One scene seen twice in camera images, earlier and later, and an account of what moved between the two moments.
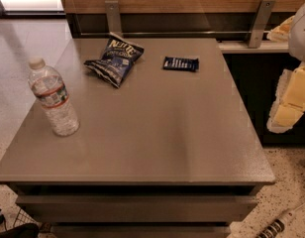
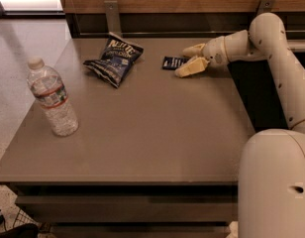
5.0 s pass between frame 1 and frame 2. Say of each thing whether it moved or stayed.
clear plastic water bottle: stayed
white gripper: moved
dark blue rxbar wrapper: stayed
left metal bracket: stayed
